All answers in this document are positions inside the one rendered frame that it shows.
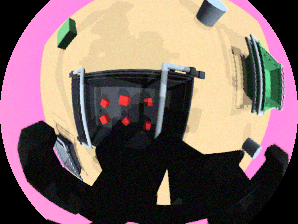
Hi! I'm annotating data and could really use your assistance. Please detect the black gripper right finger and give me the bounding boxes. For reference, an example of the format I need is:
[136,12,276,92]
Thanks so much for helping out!
[166,129,245,205]

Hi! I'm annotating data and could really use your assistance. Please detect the grey cylinder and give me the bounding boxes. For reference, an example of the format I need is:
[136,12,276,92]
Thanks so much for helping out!
[197,0,227,27]
[242,137,262,159]

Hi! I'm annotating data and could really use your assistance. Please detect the small red block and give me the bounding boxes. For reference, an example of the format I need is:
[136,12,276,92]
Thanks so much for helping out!
[118,95,132,105]

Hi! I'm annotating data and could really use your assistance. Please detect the small green block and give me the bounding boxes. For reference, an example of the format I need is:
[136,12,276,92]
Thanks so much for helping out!
[56,18,77,49]

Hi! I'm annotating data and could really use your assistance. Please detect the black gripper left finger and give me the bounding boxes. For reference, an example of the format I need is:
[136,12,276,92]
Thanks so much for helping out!
[94,129,172,196]

